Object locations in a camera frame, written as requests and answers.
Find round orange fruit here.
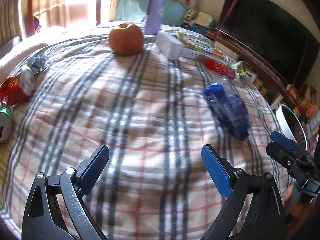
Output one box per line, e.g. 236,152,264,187
108,23,145,56

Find grey pillow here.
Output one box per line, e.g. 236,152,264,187
0,36,22,55

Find red tube with white cap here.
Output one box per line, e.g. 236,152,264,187
205,57,238,81

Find crumpled silver foil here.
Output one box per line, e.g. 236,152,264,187
30,53,51,72

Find black television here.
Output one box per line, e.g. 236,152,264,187
217,0,320,86

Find beige patterned curtain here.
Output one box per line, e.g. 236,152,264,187
0,0,100,43

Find colourful stacking toy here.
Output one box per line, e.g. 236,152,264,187
293,99,318,123

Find person's right hand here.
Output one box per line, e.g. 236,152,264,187
282,184,314,230

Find teal patterned furniture cover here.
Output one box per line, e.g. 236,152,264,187
115,0,187,27

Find white tissue pack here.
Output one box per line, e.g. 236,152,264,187
155,31,184,61

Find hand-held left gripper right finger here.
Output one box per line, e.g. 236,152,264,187
200,144,286,240

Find blue plastic wrapper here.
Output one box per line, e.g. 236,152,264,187
202,78,252,141

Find red snack wrapper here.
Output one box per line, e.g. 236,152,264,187
0,65,36,107

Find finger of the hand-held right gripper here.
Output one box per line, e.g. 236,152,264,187
270,131,308,161
266,142,305,173

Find pink thin stick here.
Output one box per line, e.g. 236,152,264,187
219,0,243,30

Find green plastic wrapper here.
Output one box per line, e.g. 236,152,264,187
226,61,252,77

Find plaid blanket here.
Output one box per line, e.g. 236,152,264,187
0,21,290,240

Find tall purple container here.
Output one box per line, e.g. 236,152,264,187
143,0,167,35

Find toy bus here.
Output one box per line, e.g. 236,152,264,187
183,9,198,27

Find toy cars on shelf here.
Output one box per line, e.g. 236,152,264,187
192,12,215,35

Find black bin with white rim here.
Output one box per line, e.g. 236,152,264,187
275,104,308,151

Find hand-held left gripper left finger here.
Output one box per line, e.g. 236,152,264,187
22,145,110,240

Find green drink can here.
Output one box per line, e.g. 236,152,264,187
0,106,14,144

